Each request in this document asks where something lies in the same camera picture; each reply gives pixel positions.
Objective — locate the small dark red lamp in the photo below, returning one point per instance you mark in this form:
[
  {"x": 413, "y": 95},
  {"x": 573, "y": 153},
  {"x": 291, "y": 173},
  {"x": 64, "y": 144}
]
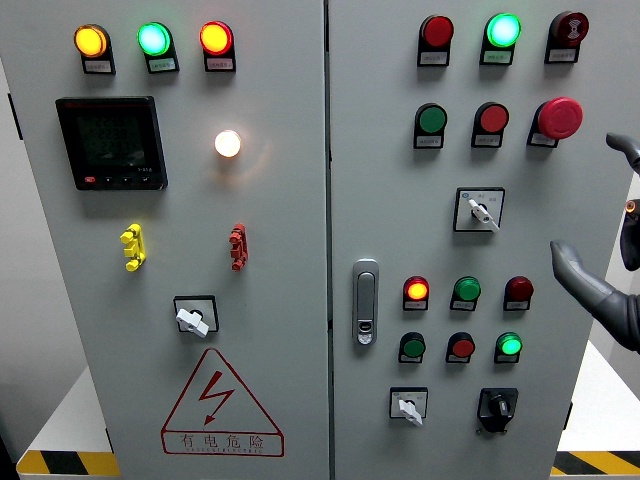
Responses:
[{"x": 520, "y": 288}]

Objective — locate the small white label plate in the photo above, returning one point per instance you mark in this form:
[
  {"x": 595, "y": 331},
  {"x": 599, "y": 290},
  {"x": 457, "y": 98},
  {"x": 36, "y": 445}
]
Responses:
[
  {"x": 98, "y": 65},
  {"x": 220, "y": 64},
  {"x": 563, "y": 55},
  {"x": 543, "y": 140},
  {"x": 415, "y": 304},
  {"x": 487, "y": 141},
  {"x": 497, "y": 57},
  {"x": 411, "y": 359},
  {"x": 434, "y": 59},
  {"x": 430, "y": 141},
  {"x": 463, "y": 304},
  {"x": 518, "y": 304},
  {"x": 162, "y": 64},
  {"x": 458, "y": 358},
  {"x": 506, "y": 358}
]

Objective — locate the small lit green push button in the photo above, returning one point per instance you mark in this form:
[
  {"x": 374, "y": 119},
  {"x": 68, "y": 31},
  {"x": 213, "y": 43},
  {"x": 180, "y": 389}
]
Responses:
[{"x": 509, "y": 345}]

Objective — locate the small green lamp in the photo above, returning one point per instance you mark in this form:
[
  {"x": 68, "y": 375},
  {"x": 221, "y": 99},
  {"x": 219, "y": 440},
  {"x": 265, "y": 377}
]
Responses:
[{"x": 467, "y": 289}]

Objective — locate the black cabinet hinge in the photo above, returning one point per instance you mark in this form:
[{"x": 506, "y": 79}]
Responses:
[
  {"x": 109, "y": 440},
  {"x": 15, "y": 117},
  {"x": 568, "y": 416}
]

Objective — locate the small red push button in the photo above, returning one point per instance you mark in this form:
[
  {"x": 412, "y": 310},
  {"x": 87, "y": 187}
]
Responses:
[{"x": 462, "y": 346}]

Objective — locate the small lit red lamp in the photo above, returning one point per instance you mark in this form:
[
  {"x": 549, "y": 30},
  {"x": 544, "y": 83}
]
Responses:
[{"x": 416, "y": 289}]

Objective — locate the large red stop button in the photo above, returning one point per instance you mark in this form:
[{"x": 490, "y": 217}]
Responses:
[{"x": 561, "y": 117}]

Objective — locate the black yellow striped tape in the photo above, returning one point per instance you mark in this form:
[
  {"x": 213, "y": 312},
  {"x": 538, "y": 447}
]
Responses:
[
  {"x": 65, "y": 463},
  {"x": 595, "y": 463}
]

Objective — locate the silver door lock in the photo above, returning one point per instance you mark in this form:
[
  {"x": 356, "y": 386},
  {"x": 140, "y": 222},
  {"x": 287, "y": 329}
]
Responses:
[{"x": 365, "y": 300}]

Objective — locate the dark red buzzer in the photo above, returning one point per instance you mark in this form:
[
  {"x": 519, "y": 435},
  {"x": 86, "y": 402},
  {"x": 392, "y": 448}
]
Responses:
[{"x": 570, "y": 27}]

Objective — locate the green round lamp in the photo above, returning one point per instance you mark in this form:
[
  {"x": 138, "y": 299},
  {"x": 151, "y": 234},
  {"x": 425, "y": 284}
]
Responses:
[
  {"x": 154, "y": 38},
  {"x": 503, "y": 30}
]

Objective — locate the red round lamp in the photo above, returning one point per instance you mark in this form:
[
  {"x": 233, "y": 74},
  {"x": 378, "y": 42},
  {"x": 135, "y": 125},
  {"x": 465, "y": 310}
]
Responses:
[{"x": 437, "y": 31}]

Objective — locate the pale grey cabinet door with display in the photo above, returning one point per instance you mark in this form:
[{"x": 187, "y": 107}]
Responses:
[{"x": 280, "y": 225}]

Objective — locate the white round lamp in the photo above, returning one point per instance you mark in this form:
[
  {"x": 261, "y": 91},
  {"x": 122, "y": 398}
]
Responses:
[{"x": 228, "y": 144}]

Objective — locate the red warning triangle sign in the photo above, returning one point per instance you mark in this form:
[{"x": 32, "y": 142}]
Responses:
[{"x": 220, "y": 442}]

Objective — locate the orange-red round lamp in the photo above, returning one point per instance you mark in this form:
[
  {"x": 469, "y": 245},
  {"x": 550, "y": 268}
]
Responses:
[{"x": 216, "y": 37}]

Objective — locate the black display meter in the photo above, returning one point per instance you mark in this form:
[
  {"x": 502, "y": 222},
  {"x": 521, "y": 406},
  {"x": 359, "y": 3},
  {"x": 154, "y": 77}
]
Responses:
[{"x": 112, "y": 142}]

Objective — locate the yellow round lamp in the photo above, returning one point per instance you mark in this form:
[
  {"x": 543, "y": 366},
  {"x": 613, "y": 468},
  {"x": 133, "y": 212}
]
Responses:
[{"x": 90, "y": 40}]

